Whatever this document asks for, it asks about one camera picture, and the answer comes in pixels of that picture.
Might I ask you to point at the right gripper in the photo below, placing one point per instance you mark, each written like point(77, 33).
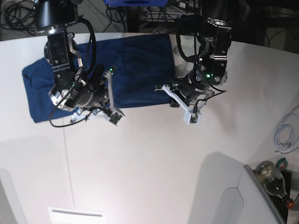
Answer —
point(68, 94)

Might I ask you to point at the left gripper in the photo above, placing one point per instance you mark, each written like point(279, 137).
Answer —
point(189, 89)

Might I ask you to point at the blue t-shirt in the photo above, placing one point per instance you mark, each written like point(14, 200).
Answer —
point(142, 62)

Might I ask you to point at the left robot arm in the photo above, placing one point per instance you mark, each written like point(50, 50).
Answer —
point(210, 26)

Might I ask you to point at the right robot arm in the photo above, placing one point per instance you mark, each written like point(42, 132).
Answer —
point(61, 51)

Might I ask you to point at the blue box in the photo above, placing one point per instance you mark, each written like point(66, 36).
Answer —
point(133, 3)

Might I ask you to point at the clear plastic bottle red cap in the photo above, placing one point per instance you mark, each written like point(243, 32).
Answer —
point(273, 182)

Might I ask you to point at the green tape roll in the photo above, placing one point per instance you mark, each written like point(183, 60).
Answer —
point(282, 164)

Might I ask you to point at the black tray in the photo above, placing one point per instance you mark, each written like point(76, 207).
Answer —
point(280, 206)

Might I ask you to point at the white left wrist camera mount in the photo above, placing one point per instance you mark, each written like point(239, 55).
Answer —
point(191, 115)

